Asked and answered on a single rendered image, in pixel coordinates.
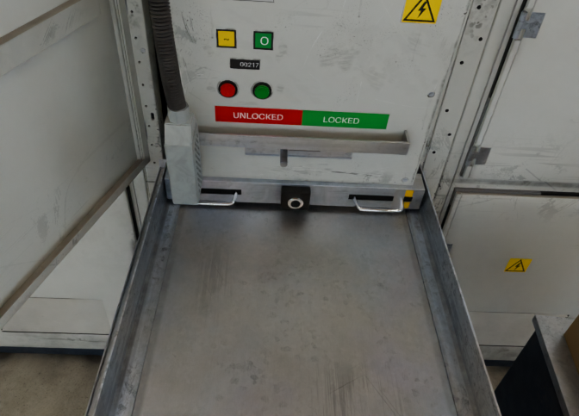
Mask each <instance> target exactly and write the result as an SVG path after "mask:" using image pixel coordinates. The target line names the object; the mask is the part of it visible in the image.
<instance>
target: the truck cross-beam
mask: <svg viewBox="0 0 579 416"><path fill-rule="evenodd" d="M282 186H297V187H310V190H311V196H310V203H309V205H325V206H346V207H356V206H355V204H354V201H353V199H352V197H353V196H356V197H357V200H358V205H359V206H360V207H367V208H391V204H392V201H393V199H394V195H395V190H396V189H402V190H413V191H414V193H413V195H412V197H411V196H404V202H410V203H409V206H408V208H409V209H419V207H420V203H421V200H422V197H423V195H424V193H425V186H424V183H423V180H422V176H421V174H416V176H415V179H414V184H413V185H397V184H377V183H337V182H317V181H296V180H276V179H256V178H236V177H202V188H201V194H200V199H199V201H219V202H230V201H232V199H233V195H234V191H235V190H237V191H238V196H237V199H236V202H261V203H281V190H282ZM165 188H166V194H167V199H172V197H171V186H170V180H169V175H168V169H166V173H165Z"/></svg>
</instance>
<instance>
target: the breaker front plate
mask: <svg viewBox="0 0 579 416"><path fill-rule="evenodd" d="M470 1H471V0H442V3H441V5H440V9H439V14H438V18H437V21H436V24H431V23H416V22H402V16H403V11H404V8H405V4H406V0H274V3H272V2H257V1H241V0H169V1H168V2H170V4H169V5H170V6H171V7H170V10H171V12H170V13H171V18H172V19H171V20H172V23H171V24H172V25H173V26H172V27H173V32H174V33H173V34H174V38H175V40H174V41H175V44H176V46H175V48H176V49H177V50H176V51H177V60H178V66H179V70H180V77H181V82H182V86H183V91H184V98H185V101H186V102H187V103H188V105H189V109H190V112H193V113H194V115H195V117H196V122H197V125H198V133H236V134H254V135H273V136H291V137H310V138H329V139H348V140H384V141H402V136H403V133H404V130H407V132H408V137H409V141H410V146H409V149H408V154H407V155H400V154H381V153H361V152H324V151H305V150H288V165H287V166H286V167H282V166H281V165H280V151H279V149H267V148H248V147H229V146H200V153H201V164H202V176H203V177H236V178H256V179H276V180H296V181H317V182H337V183H377V184H397V185H412V182H413V180H414V175H415V172H416V170H417V166H418V163H419V161H420V156H421V154H422V151H423V148H424V145H425V143H426V137H427V135H428V132H429V129H430V126H431V124H432V121H433V116H434V113H435V110H436V108H437V105H438V102H439V98H440V95H441V92H442V89H443V86H444V83H445V79H446V76H447V73H448V71H449V68H450V64H451V60H452V57H453V54H454V52H455V49H456V46H457V43H458V38H459V35H460V33H461V30H462V27H463V25H464V20H465V17H466V14H467V11H468V8H469V6H470ZM216 29H230V30H236V48H227V47H217V43H216ZM253 31H261V32H273V50H260V49H253ZM230 59H249V60H260V65H259V70H251V69H234V68H230ZM225 80H230V81H233V82H234V83H235V84H236V85H237V87H238V91H237V94H236V95H235V96H233V97H224V96H222V95H221V94H220V92H219V91H218V87H219V84H220V83H221V82H222V81H225ZM259 82H265V83H267V84H268V85H270V87H271V95H270V96H269V97H268V98H266V99H258V98H257V97H255V95H253V93H252V88H253V86H254V85H255V84H256V83H259ZM215 106H228V107H245V108H263V109H298V110H315V111H333V112H352V113H369V114H387V115H389V120H388V124H387V127H386V129H371V128H353V127H317V126H298V125H280V124H262V123H244V122H225V121H215Z"/></svg>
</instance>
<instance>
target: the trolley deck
mask: <svg viewBox="0 0 579 416"><path fill-rule="evenodd" d="M163 170H164V168H161V166H160V167H159V172H158V175H157V178H156V181H155V184H154V187H153V192H152V195H151V198H150V201H149V204H148V207H147V210H146V215H145V218H144V220H143V224H142V227H141V229H140V235H139V238H138V240H137V244H136V247H135V249H134V255H133V257H132V261H131V264H130V266H129V269H128V274H127V277H126V281H125V283H124V286H123V290H122V292H121V298H120V300H119V303H118V306H117V309H116V312H115V317H114V320H113V323H112V327H111V329H110V332H109V337H108V340H107V343H106V346H105V349H104V352H103V357H102V360H101V362H100V366H99V369H98V371H97V375H96V380H95V383H94V386H93V389H92V391H91V395H90V399H89V403H88V406H87V408H86V412H85V415H84V416H91V415H92V413H93V409H94V406H95V404H96V400H97V395H98V392H99V389H100V386H101V383H102V379H103V374H104V371H105V369H106V365H107V362H108V359H109V353H110V351H111V348H112V344H113V342H114V338H115V333H116V330H117V327H118V324H119V321H120V318H121V313H122V309H123V307H124V303H125V300H126V297H127V294H128V289H129V286H130V283H131V280H132V276H133V273H134V268H135V265H136V262H137V259H138V256H139V253H140V248H141V245H142V241H143V239H144V235H145V232H146V227H147V224H148V221H149V218H150V215H151V212H152V209H153V204H154V200H155V197H156V195H157V191H158V188H159V183H160V179H161V177H162V174H163ZM132 416H457V412H456V408H455V405H454V401H453V398H452V394H451V388H450V384H449V381H448V377H447V374H446V371H445V365H444V361H443V358H442V354H441V350H440V347H439V341H438V337H437V334H436V331H435V327H434V324H433V317H432V314H431V310H430V307H429V303H428V299H427V296H426V291H425V287H424V283H423V280H422V276H421V273H420V266H419V263H418V259H417V256H416V253H415V249H414V243H413V240H412V236H411V232H410V229H409V225H408V219H407V216H406V213H405V209H403V210H402V211H401V212H400V213H380V212H365V211H359V210H358V209H357V208H356V207H346V206H325V205H309V209H308V210H299V209H281V203H261V202H235V203H234V204H233V205H231V206H209V205H185V204H181V206H180V210H179V214H178V218H177V225H176V228H175V233H174V236H173V240H172V243H171V250H170V254H169V258H168V262H167V265H166V270H165V276H164V281H163V284H162V288H161V292H160V296H159V302H158V306H157V310H156V314H155V318H154V322H153V329H152V332H151V336H150V340H149V344H148V347H147V352H146V358H145V362H144V366H143V370H142V373H141V378H140V384H139V388H138V392H137V395H136V400H135V403H134V410H133V414H132Z"/></svg>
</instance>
